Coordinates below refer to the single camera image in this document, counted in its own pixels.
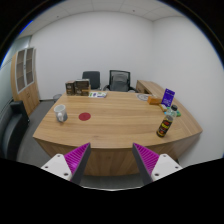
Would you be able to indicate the flat round red coaster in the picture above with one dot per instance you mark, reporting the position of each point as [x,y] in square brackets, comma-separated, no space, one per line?
[84,116]

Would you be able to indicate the wooden side desk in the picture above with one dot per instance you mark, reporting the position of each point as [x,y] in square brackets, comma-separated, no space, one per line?
[148,87]

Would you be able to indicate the round white disc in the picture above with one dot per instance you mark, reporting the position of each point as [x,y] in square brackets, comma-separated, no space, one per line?
[143,97]

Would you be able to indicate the purple sign card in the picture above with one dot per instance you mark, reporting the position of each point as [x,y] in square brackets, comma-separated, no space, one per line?
[168,96]

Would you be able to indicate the black leather sofa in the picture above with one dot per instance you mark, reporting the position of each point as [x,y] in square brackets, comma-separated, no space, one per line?
[13,130]

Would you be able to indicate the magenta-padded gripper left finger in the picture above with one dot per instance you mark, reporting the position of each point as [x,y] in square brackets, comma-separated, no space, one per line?
[77,160]

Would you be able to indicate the wooden cabinet with glass doors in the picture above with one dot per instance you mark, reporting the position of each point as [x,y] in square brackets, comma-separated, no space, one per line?
[29,96]

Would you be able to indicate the small yellow box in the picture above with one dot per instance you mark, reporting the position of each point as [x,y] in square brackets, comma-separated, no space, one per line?
[163,107]

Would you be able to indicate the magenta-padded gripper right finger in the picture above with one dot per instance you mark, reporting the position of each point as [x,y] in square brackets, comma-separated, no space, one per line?
[146,160]

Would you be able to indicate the small orange box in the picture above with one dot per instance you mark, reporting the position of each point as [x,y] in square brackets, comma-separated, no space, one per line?
[154,100]

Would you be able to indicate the white and green leaflet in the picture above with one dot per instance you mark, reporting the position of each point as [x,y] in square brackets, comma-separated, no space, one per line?
[97,94]

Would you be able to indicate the grey trash bin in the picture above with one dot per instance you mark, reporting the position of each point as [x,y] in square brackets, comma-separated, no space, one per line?
[57,97]

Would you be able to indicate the black mesh office chair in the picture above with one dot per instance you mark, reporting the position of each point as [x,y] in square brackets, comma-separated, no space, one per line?
[119,81]

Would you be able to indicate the clear bottle with black cap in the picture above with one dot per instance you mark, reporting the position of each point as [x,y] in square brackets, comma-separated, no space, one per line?
[164,128]

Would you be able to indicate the large brown box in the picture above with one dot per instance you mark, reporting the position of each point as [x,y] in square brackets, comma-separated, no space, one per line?
[82,87]

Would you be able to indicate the white mug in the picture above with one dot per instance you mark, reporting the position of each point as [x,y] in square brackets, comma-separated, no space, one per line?
[61,112]

